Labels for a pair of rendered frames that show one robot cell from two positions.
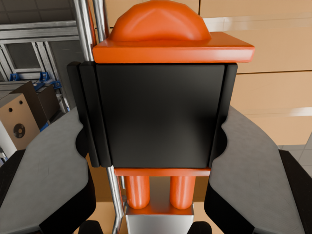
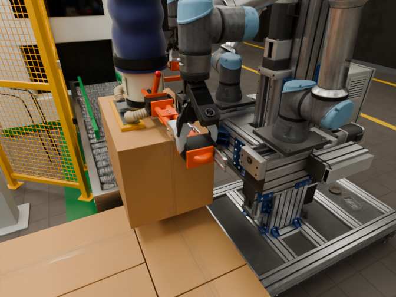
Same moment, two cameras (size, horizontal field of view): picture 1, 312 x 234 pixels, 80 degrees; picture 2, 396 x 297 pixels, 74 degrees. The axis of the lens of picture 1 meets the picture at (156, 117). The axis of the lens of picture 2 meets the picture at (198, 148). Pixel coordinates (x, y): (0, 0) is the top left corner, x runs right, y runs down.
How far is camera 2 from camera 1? 0.61 m
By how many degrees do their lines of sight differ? 31
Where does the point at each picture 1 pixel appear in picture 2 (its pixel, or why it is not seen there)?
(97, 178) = not seen: hidden behind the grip
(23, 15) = (321, 288)
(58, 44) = (276, 265)
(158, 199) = not seen: hidden behind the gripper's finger
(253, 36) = not seen: outside the picture
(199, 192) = (144, 151)
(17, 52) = (304, 245)
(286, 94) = (42, 280)
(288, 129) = (26, 250)
